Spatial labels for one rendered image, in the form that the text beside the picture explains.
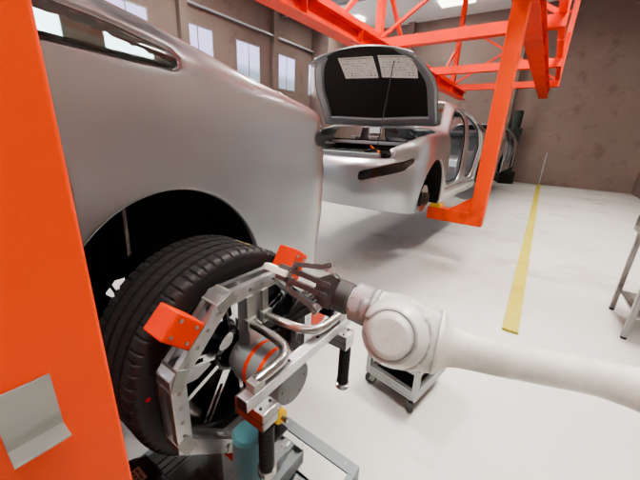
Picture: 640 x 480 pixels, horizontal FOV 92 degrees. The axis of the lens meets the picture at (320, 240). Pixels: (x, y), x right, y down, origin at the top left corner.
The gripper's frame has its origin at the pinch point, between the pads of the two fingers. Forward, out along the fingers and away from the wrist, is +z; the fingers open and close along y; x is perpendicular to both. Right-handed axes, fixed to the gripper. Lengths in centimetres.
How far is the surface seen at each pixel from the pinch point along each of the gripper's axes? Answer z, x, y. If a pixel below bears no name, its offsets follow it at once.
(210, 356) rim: 16.7, 8.5, 33.2
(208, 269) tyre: 18.7, -2.2, 6.4
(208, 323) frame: 10.0, -6.7, 17.4
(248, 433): -3.6, 6.7, 45.3
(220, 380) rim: 14.8, 15.3, 42.2
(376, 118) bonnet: 96, 317, -178
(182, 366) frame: 10.2, -10.7, 27.4
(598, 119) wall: -382, 1300, -730
